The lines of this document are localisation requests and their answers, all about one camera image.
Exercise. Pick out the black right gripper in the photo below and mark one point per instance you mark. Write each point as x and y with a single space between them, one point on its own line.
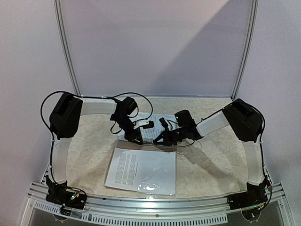
171 135

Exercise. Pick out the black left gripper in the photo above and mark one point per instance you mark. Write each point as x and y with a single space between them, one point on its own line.
136 134

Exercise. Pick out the metal folder clip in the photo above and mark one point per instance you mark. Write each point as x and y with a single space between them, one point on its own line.
148 142

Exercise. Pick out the brown plastic folder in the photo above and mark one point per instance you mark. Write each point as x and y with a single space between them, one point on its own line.
148 147

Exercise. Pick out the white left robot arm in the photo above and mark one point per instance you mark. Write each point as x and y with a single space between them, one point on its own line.
64 123

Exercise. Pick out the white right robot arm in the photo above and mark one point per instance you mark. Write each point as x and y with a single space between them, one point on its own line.
247 124

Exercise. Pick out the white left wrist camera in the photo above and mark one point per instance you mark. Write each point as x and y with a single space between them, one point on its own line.
145 124

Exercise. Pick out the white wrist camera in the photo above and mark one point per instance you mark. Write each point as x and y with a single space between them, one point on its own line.
164 123
145 124

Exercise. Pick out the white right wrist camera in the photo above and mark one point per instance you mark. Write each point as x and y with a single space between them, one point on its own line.
164 123

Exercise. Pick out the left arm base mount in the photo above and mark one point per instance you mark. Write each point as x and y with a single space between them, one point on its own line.
65 196

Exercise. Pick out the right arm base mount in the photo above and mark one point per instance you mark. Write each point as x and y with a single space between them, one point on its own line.
257 197

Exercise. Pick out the left aluminium frame post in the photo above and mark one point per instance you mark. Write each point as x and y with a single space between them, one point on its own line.
65 46

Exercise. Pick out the aluminium frame post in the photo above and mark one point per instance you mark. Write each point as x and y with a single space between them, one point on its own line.
246 49
65 46

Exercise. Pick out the right aluminium frame post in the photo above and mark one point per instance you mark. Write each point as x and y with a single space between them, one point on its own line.
246 49

